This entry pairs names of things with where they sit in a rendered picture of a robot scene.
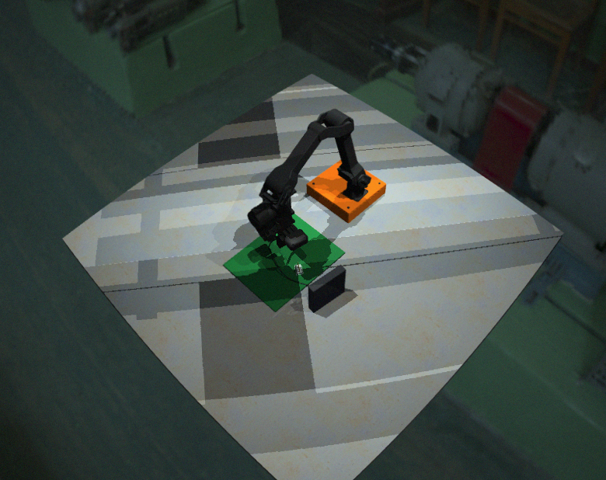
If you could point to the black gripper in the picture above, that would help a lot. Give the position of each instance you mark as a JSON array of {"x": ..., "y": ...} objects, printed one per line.
[{"x": 292, "y": 237}]

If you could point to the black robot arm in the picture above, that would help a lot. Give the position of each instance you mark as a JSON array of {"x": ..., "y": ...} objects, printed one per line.
[{"x": 283, "y": 178}]

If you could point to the green circuit board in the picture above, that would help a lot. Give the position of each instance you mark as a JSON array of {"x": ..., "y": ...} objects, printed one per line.
[{"x": 255, "y": 267}]

